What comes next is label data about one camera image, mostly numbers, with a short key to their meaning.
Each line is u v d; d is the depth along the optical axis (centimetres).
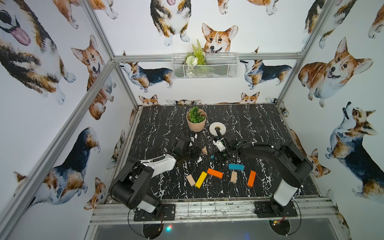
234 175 86
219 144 85
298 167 48
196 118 95
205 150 93
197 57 82
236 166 89
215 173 86
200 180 84
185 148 73
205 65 87
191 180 84
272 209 67
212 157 90
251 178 84
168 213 74
